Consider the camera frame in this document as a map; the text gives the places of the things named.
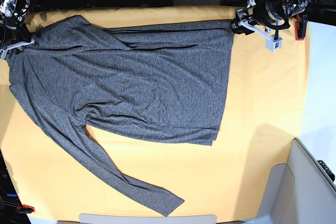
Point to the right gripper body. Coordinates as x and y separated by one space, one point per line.
14 33

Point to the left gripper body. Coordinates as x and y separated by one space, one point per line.
268 12

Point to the grey long-sleeve shirt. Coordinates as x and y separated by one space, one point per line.
162 83

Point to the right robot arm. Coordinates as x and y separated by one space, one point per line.
13 11

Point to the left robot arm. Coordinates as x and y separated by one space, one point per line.
291 9

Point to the red-black clamp right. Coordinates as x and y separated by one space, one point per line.
301 26

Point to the red-black clamp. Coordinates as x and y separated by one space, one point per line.
24 209
301 26

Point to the yellow table cloth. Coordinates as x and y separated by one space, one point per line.
263 114

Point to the white plastic bin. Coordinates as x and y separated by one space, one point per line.
299 191

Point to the red-black clamp left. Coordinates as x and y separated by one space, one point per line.
24 209

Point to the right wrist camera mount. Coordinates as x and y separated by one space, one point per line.
13 48

